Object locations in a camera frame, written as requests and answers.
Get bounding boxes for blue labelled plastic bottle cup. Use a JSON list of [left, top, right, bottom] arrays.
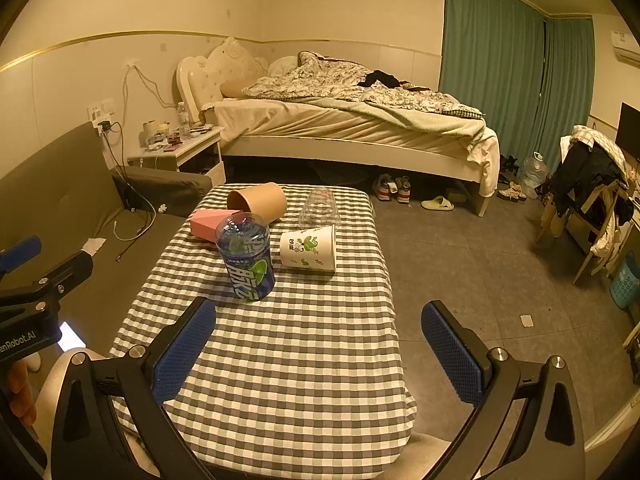
[[216, 211, 274, 301]]

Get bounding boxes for pink paper cup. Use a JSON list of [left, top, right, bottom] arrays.
[[190, 209, 238, 243]]

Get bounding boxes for brown kraft paper cup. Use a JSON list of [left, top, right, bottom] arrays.
[[227, 182, 288, 223]]

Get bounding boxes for white paper cup green print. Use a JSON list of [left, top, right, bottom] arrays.
[[279, 226, 336, 273]]

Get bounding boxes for clear plastic cup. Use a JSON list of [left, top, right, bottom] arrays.
[[298, 186, 341, 230]]

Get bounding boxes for person's left hand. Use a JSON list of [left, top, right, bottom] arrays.
[[1, 360, 37, 427]]

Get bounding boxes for dark grey sofa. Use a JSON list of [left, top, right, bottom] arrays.
[[1, 122, 186, 354]]

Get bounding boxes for white paper scrap on floor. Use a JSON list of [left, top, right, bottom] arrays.
[[520, 314, 535, 327]]

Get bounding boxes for teal plastic basket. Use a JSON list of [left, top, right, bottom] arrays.
[[610, 252, 640, 310]]

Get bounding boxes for dark grey sofa cushion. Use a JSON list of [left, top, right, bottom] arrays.
[[111, 166, 213, 218]]

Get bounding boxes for white bedside table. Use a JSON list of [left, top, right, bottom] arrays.
[[127, 126, 227, 186]]

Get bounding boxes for grey checkered tablecloth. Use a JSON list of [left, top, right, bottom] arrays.
[[111, 186, 416, 479]]

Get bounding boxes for beige shoes by curtain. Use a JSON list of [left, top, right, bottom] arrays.
[[498, 182, 527, 202]]

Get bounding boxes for wooden chair with clothes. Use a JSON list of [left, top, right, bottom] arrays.
[[539, 125, 636, 278]]

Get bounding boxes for green slipper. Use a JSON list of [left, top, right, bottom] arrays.
[[421, 195, 454, 211]]

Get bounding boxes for large clear water jug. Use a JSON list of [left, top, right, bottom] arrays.
[[520, 152, 548, 198]]

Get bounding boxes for cream tufted headboard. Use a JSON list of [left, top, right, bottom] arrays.
[[176, 37, 269, 124]]

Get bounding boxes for right sneaker under bed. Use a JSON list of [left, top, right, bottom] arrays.
[[395, 176, 411, 204]]

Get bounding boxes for sneaker under bed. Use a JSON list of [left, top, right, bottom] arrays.
[[395, 176, 411, 204], [372, 174, 398, 202]]

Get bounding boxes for left sneaker under bed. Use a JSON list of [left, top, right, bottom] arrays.
[[372, 174, 398, 202]]

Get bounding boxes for black television screen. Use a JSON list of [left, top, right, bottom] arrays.
[[615, 103, 640, 160]]

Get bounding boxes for patterned duvet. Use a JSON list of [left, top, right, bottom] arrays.
[[242, 51, 484, 119]]

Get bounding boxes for green curtain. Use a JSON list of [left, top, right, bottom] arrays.
[[439, 0, 596, 169]]

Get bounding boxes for black garment on bed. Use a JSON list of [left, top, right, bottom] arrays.
[[358, 70, 402, 89]]

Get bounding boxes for white air conditioner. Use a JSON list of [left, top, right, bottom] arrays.
[[611, 30, 640, 66]]

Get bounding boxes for white charging cable on sofa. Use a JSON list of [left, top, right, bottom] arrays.
[[112, 179, 158, 243]]

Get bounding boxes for white wall power strip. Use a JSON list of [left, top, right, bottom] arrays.
[[87, 98, 115, 133]]

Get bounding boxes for white bed frame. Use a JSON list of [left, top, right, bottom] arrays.
[[176, 54, 501, 218]]

